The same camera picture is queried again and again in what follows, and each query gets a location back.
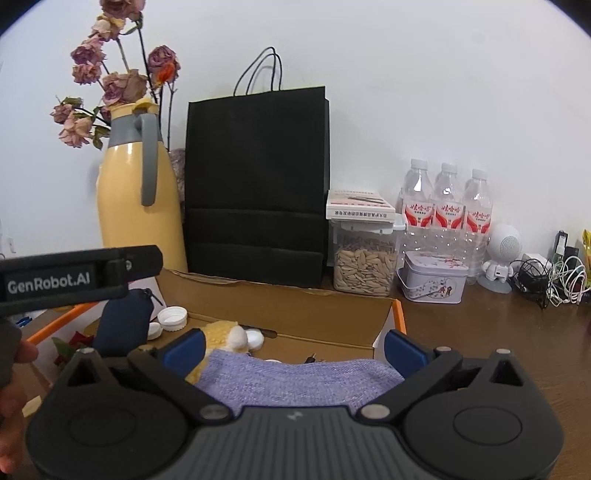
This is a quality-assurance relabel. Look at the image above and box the person's left hand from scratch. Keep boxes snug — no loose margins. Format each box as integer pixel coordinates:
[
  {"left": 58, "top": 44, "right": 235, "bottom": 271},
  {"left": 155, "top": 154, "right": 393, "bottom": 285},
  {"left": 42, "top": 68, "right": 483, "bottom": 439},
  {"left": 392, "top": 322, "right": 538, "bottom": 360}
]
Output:
[{"left": 0, "top": 342, "right": 40, "bottom": 478}]

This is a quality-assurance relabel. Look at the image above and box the purple knitted cloth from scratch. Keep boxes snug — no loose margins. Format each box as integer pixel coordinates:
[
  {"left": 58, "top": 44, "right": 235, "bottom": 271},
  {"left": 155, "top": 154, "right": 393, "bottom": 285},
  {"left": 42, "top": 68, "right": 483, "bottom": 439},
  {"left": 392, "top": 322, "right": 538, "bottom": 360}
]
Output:
[{"left": 196, "top": 348, "right": 406, "bottom": 411}]

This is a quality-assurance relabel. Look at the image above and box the black adapter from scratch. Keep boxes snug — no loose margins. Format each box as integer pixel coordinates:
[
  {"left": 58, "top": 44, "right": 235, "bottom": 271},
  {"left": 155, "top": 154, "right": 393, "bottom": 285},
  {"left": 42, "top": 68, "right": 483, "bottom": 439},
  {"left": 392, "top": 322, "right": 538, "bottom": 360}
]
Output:
[{"left": 554, "top": 230, "right": 580, "bottom": 259}]

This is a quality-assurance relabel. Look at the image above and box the printed tin box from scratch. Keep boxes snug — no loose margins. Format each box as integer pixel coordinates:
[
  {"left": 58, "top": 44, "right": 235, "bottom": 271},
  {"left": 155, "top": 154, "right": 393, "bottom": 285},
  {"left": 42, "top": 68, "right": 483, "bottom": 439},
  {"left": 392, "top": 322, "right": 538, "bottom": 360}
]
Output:
[{"left": 397, "top": 250, "right": 469, "bottom": 305}]

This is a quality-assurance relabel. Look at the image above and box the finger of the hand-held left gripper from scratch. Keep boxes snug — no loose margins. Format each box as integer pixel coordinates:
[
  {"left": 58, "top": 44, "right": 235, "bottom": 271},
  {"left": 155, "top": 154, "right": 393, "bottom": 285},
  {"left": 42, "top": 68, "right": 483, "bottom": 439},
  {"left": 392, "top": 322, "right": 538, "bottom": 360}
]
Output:
[{"left": 99, "top": 244, "right": 164, "bottom": 282}]

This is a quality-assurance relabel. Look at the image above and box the black paper bag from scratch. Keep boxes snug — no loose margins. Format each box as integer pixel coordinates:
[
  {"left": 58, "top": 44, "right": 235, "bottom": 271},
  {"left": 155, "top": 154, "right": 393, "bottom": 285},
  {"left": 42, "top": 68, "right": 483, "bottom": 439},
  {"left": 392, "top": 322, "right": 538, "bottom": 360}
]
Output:
[{"left": 185, "top": 46, "right": 331, "bottom": 289}]

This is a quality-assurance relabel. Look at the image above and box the flat white box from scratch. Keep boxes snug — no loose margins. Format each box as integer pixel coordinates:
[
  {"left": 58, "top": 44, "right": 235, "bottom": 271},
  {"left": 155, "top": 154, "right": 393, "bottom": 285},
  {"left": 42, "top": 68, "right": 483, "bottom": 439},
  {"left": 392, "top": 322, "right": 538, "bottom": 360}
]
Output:
[{"left": 325, "top": 188, "right": 397, "bottom": 221}]

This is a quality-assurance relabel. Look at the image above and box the dried rose bouquet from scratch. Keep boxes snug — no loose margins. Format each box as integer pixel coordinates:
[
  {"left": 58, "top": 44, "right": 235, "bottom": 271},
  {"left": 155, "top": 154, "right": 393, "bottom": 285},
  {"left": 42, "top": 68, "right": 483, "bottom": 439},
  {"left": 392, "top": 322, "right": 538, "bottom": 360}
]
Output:
[{"left": 50, "top": 0, "right": 182, "bottom": 149}]

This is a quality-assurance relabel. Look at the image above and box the white robot-shaped speaker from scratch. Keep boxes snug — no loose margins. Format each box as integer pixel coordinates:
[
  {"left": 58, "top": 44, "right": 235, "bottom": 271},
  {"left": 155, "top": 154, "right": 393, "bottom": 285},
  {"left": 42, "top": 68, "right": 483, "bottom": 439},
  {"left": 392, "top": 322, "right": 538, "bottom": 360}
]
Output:
[{"left": 481, "top": 223, "right": 523, "bottom": 294}]

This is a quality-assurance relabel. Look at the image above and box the clear water bottle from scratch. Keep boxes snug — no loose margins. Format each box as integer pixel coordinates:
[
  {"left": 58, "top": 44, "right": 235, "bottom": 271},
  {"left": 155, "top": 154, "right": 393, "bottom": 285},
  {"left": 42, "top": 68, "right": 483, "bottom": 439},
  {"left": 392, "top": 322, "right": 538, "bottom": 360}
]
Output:
[
  {"left": 431, "top": 162, "right": 465, "bottom": 259},
  {"left": 402, "top": 158, "right": 435, "bottom": 254},
  {"left": 463, "top": 168, "right": 494, "bottom": 284}
]

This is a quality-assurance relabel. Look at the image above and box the red cardboard box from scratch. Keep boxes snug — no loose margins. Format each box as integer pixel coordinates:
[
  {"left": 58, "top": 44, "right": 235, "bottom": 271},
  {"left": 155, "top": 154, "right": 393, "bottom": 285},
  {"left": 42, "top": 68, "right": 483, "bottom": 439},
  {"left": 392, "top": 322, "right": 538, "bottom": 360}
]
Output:
[{"left": 25, "top": 268, "right": 408, "bottom": 370}]

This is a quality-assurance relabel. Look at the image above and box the tangled white cable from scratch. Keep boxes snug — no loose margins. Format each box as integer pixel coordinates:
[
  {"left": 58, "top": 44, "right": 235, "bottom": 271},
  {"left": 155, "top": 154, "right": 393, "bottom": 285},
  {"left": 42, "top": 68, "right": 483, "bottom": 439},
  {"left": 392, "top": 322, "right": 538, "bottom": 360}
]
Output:
[{"left": 545, "top": 256, "right": 591, "bottom": 308}]

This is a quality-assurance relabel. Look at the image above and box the yellow thermos jug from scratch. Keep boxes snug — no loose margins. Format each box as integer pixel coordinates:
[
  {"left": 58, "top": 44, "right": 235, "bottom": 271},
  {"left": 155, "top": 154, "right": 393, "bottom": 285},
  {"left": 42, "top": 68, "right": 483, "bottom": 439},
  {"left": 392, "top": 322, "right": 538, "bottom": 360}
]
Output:
[{"left": 96, "top": 99, "right": 189, "bottom": 273}]

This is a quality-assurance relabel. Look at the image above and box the white threaded bottle cap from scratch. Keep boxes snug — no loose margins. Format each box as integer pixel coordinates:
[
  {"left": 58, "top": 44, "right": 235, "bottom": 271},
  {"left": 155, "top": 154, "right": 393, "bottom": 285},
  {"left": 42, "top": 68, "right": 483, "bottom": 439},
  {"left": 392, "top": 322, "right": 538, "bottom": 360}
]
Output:
[{"left": 157, "top": 305, "right": 189, "bottom": 332}]

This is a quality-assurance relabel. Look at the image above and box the navy zip case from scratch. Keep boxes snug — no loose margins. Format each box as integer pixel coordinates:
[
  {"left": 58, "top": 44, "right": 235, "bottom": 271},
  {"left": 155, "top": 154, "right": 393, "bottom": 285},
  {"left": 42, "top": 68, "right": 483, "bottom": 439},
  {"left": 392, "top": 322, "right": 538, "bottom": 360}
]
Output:
[{"left": 95, "top": 288, "right": 155, "bottom": 358}]

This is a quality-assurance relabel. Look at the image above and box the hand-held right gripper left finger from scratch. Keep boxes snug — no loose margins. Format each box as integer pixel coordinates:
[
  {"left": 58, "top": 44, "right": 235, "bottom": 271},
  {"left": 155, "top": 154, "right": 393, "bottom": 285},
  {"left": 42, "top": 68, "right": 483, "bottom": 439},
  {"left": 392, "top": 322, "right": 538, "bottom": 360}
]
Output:
[{"left": 66, "top": 329, "right": 232, "bottom": 422}]

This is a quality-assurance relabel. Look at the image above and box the clear seed container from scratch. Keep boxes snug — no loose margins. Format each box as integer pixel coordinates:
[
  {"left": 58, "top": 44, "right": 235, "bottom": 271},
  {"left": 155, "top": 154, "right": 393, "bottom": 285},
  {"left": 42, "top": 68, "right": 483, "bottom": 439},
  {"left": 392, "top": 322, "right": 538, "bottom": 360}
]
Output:
[{"left": 329, "top": 215, "right": 407, "bottom": 297}]

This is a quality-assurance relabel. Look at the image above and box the red artificial flower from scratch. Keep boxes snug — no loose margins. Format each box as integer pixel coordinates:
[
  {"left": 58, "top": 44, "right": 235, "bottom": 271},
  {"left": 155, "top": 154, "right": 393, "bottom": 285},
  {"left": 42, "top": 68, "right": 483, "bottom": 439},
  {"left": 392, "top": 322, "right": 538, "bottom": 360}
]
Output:
[{"left": 51, "top": 330, "right": 100, "bottom": 367}]

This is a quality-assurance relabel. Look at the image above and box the yellow and white plush toy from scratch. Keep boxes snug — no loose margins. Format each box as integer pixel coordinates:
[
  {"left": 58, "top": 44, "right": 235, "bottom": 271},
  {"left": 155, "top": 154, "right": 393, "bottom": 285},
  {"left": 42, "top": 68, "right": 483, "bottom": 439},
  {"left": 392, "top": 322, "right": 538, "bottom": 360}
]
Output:
[{"left": 185, "top": 320, "right": 252, "bottom": 384}]

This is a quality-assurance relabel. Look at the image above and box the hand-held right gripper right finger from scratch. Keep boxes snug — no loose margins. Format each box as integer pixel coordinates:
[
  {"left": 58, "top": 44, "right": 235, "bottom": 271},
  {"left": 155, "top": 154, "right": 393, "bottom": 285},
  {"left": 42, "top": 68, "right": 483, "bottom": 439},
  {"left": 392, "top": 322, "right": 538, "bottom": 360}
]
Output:
[{"left": 358, "top": 329, "right": 525, "bottom": 421}]

